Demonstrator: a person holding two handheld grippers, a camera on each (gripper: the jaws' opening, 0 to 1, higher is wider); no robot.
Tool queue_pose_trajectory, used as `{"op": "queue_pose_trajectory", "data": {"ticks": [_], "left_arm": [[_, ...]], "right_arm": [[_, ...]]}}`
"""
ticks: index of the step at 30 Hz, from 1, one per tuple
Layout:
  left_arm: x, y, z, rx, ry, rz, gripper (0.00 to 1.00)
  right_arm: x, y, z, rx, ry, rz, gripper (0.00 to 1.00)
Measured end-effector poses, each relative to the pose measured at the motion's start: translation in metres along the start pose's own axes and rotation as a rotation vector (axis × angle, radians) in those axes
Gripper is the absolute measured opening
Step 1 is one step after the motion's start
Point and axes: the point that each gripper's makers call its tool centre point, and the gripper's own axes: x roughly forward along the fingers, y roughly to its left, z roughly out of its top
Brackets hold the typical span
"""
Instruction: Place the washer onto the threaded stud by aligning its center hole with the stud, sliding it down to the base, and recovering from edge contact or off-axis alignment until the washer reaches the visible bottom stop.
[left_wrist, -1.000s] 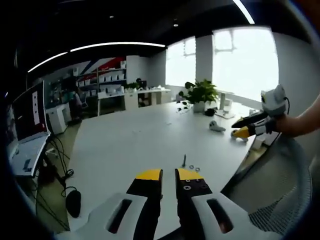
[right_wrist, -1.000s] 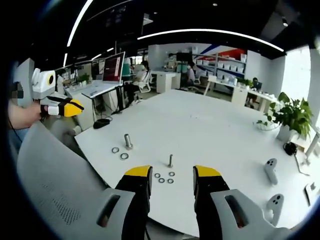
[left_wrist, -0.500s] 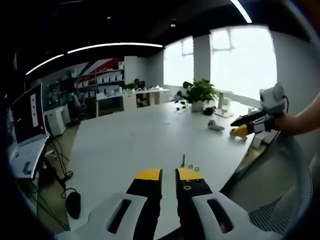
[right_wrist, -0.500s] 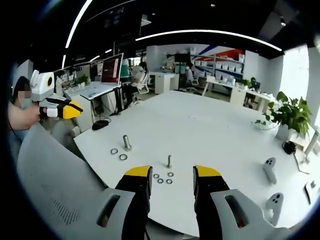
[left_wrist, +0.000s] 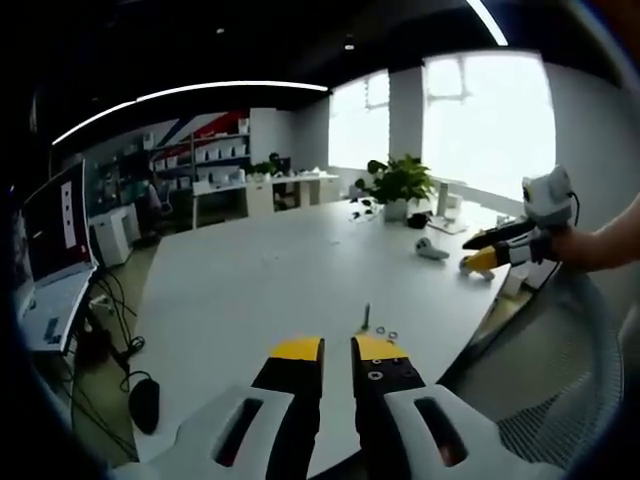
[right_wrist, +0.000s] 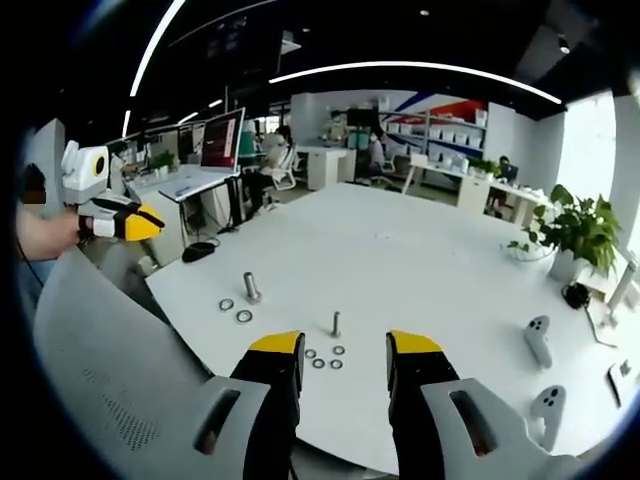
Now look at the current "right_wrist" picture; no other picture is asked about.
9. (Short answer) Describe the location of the white desk stand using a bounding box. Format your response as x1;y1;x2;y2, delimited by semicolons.
574;249;637;349

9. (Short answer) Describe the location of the black coiled cable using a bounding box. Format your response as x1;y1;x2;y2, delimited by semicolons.
561;282;592;310

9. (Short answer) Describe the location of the white office desk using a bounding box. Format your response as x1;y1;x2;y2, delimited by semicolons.
125;163;242;266

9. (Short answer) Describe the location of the shelf with white boxes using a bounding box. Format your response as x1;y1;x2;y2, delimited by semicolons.
378;105;490;153

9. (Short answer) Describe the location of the black computer mouse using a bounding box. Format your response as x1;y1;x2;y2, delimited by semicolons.
180;241;222;264

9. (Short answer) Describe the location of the curved ceiling light strip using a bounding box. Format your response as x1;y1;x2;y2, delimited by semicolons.
268;61;565;107
128;0;187;100

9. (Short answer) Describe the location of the white flat device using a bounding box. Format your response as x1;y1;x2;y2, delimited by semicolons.
606;358;634;407

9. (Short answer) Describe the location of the small green desk plant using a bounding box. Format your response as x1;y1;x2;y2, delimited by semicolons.
148;151;177;175

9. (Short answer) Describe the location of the large metal threaded stud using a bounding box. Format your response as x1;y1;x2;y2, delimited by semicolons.
242;271;263;304

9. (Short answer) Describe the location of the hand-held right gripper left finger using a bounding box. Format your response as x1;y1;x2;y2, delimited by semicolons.
192;329;307;480

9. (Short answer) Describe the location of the open laptop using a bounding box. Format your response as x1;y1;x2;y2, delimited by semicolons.
199;106;248;177

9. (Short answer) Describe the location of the green potted plant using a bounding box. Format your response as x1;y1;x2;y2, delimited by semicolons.
503;183;624;282

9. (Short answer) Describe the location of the white handheld controller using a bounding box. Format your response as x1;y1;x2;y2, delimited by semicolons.
523;315;553;370
529;384;567;452

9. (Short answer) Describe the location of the white office chair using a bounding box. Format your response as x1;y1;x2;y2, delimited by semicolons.
268;143;307;192

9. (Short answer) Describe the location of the white perforated chair back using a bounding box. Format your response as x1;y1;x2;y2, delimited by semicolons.
32;248;217;480

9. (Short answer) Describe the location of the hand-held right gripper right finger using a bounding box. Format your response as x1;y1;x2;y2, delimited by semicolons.
384;329;532;480

